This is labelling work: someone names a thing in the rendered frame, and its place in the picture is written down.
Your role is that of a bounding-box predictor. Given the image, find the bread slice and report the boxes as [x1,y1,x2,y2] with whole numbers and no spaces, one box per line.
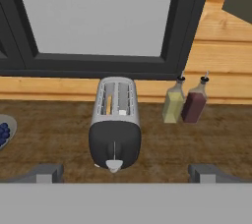
[105,95,113,116]

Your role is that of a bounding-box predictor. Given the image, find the black framed window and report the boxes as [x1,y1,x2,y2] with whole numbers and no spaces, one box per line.
[0,0,215,81]

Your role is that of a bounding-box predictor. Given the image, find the grey toaster lever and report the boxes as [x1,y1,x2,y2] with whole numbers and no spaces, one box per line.
[104,159,124,174]

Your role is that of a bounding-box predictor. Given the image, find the grey bowl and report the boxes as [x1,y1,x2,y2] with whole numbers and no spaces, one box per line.
[0,113,18,152]

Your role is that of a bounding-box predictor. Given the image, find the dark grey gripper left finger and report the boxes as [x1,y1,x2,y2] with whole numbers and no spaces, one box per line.
[3,163,65,184]

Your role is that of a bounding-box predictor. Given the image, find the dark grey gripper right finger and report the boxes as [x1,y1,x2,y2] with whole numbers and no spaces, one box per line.
[187,163,250,184]

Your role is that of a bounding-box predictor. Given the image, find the blueberries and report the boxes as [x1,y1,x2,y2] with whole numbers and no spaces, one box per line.
[0,122,11,147]

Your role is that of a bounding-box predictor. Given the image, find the dark red vinegar bottle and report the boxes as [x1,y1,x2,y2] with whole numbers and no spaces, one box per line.
[180,70,211,125]

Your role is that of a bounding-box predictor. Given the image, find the yellow oil bottle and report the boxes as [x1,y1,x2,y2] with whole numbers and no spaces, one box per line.
[161,76,187,125]

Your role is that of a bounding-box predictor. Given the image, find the silver and black toaster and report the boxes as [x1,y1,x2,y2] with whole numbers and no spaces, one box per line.
[88,76,143,171]

